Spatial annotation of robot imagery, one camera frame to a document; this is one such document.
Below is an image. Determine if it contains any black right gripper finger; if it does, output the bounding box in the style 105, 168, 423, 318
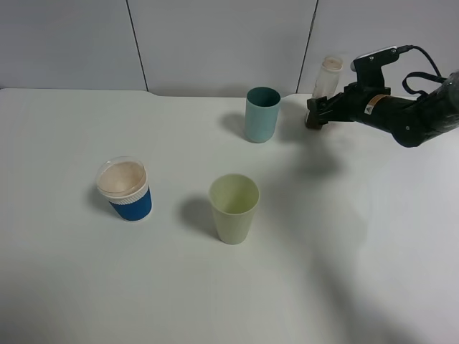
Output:
305, 102, 346, 129
307, 93, 345, 108

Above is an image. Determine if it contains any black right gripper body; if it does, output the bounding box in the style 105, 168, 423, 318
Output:
343, 82, 432, 148

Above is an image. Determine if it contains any clear plastic drink bottle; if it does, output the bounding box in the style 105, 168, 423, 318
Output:
305, 56, 345, 129

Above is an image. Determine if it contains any black wrapped robot arm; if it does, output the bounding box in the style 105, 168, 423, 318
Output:
305, 72, 458, 148

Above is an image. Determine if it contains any teal plastic cup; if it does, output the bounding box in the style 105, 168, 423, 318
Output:
245, 87, 281, 143

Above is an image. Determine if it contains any pale green plastic cup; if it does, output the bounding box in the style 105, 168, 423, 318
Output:
209, 173, 260, 245

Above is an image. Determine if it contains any blue sleeved clear cup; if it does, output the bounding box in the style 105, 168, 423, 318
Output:
95, 156, 153, 221

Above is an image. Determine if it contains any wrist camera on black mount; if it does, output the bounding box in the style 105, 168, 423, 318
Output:
351, 46, 400, 90

